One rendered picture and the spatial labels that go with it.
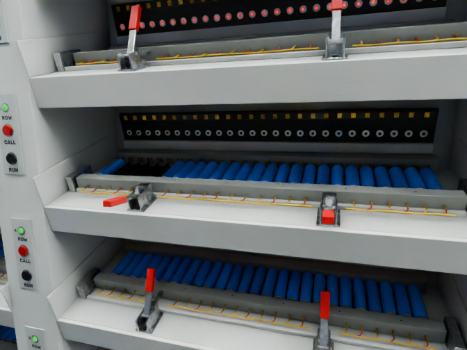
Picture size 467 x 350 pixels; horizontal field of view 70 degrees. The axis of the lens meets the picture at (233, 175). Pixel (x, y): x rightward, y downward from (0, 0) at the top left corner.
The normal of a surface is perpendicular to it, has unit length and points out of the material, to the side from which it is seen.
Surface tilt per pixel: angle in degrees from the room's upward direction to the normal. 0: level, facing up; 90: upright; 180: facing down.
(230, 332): 16
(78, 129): 90
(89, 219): 106
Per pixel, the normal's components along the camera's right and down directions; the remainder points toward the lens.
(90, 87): -0.27, 0.43
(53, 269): 0.96, 0.04
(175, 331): -0.09, -0.90
